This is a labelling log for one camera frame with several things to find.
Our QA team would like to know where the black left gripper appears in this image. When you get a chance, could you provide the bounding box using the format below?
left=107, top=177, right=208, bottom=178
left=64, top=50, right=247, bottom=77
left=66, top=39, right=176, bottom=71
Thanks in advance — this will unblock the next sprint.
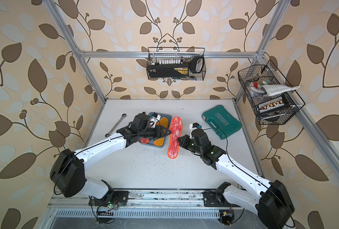
left=140, top=126, right=175, bottom=142

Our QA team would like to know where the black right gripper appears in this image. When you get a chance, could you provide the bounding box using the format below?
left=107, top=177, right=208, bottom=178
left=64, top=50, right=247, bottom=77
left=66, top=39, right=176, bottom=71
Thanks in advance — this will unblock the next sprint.
left=178, top=134, right=203, bottom=156

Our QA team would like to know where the red insole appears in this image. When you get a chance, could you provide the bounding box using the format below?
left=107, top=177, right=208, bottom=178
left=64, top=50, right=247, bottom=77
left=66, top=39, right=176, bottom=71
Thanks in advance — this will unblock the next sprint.
left=141, top=138, right=149, bottom=144
left=168, top=116, right=183, bottom=159

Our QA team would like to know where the yellow insole vertical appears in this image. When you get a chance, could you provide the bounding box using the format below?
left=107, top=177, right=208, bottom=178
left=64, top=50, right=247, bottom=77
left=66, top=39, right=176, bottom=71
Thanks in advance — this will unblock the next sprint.
left=153, top=117, right=169, bottom=147

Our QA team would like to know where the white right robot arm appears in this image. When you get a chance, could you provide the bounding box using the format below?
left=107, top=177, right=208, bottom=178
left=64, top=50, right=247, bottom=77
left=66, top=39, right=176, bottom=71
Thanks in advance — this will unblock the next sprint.
left=177, top=129, right=295, bottom=229

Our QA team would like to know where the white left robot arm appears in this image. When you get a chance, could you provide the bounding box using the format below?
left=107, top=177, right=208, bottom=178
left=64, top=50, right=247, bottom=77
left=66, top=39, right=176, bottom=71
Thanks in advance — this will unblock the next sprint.
left=50, top=113, right=171, bottom=199

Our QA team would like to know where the grey-blue storage tray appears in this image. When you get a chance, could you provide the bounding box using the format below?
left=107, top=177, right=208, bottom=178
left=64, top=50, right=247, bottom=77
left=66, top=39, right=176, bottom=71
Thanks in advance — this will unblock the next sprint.
left=140, top=112, right=172, bottom=148

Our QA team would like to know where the black yellow tool box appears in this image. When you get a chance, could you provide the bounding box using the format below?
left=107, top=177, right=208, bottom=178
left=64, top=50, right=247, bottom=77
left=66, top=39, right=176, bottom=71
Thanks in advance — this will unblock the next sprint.
left=147, top=64, right=189, bottom=79

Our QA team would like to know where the silver combination wrench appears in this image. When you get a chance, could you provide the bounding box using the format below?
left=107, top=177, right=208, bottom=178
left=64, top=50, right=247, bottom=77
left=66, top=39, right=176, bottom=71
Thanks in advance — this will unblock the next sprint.
left=105, top=114, right=127, bottom=137

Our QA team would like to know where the green plastic tool case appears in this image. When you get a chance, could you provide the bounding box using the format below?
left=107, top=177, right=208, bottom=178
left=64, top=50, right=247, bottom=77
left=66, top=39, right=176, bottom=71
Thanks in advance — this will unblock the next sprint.
left=202, top=105, right=242, bottom=140

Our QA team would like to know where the socket bit set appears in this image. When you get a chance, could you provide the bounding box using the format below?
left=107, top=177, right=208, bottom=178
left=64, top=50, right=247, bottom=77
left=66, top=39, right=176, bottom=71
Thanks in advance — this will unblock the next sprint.
left=258, top=96, right=289, bottom=113

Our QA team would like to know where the white folded paper bag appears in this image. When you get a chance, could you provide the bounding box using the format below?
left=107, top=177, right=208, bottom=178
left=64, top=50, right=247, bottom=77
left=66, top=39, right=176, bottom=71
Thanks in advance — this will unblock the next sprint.
left=260, top=85, right=300, bottom=96

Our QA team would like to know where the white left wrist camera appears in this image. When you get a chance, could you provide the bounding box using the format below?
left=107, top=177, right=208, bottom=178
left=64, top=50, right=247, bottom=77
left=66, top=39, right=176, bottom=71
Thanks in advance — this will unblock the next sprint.
left=149, top=112, right=161, bottom=127

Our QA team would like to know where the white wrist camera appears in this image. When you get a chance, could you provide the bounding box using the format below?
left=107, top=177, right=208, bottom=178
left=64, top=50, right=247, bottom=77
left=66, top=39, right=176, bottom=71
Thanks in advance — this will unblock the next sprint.
left=149, top=112, right=161, bottom=127
left=189, top=123, right=202, bottom=132

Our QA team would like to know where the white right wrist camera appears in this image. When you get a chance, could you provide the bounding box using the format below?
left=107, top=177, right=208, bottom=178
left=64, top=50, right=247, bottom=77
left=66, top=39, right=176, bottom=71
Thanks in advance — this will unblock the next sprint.
left=189, top=123, right=202, bottom=132

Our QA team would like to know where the aluminium frame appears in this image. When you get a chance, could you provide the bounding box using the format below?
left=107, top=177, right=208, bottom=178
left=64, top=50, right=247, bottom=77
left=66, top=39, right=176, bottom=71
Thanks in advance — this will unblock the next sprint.
left=42, top=0, right=339, bottom=198

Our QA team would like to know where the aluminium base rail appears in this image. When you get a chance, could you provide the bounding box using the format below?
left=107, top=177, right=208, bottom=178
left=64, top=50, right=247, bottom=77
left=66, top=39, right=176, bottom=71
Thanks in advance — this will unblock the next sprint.
left=47, top=189, right=246, bottom=220

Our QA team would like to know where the black wire basket back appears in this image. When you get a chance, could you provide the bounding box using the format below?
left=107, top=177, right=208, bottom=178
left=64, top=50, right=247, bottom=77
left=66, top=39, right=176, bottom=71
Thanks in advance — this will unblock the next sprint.
left=146, top=46, right=206, bottom=81

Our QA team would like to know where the black wire basket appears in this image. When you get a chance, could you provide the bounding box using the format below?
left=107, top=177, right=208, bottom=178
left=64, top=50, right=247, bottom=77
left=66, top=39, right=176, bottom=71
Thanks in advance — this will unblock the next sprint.
left=146, top=46, right=206, bottom=81
left=238, top=60, right=305, bottom=125

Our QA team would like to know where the black wire basket right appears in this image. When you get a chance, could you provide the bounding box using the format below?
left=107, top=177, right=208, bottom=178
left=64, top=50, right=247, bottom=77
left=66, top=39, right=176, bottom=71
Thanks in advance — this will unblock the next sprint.
left=238, top=60, right=305, bottom=125

